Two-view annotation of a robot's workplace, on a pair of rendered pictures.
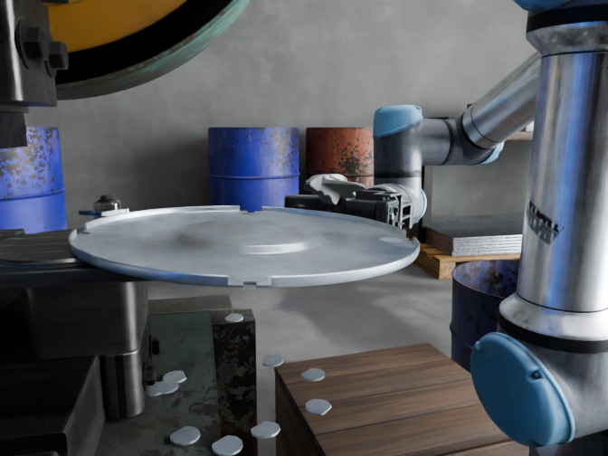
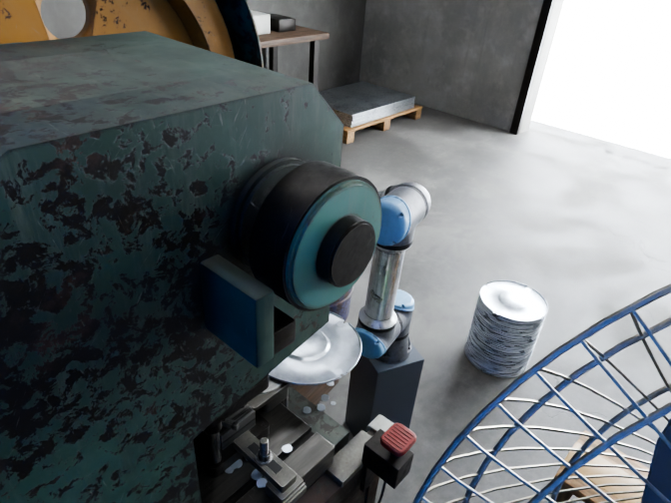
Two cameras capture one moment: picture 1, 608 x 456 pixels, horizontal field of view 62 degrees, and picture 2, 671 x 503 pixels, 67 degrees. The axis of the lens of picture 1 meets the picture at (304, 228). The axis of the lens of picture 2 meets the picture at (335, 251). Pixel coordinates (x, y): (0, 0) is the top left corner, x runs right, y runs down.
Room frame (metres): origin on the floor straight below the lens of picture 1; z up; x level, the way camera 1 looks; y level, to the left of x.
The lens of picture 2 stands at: (-0.34, 0.60, 1.67)
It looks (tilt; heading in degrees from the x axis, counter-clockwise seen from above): 33 degrees down; 321
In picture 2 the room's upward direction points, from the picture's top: 4 degrees clockwise
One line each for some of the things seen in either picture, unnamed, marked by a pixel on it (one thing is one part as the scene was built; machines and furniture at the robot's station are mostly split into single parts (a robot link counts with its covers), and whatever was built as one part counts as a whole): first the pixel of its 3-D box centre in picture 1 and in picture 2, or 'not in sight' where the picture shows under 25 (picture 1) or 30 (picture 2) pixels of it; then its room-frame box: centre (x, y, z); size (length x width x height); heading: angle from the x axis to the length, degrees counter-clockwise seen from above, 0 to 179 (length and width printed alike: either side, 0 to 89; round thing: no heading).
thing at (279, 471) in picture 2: not in sight; (267, 459); (0.22, 0.28, 0.76); 0.17 x 0.06 x 0.10; 12
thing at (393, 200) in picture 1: (369, 216); not in sight; (0.66, -0.09, 0.76); 0.12 x 0.09 x 0.08; 154
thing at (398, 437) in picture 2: not in sight; (396, 447); (0.11, 0.02, 0.72); 0.07 x 0.06 x 0.08; 102
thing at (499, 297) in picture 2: not in sight; (513, 299); (0.56, -1.16, 0.33); 0.29 x 0.29 x 0.01
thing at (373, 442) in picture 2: not in sight; (383, 471); (0.13, 0.03, 0.62); 0.10 x 0.06 x 0.20; 12
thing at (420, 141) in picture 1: (406, 142); not in sight; (0.82, -0.16, 0.85); 0.11 x 0.08 x 0.11; 111
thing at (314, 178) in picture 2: not in sight; (294, 246); (0.14, 0.28, 1.31); 0.22 x 0.12 x 0.22; 102
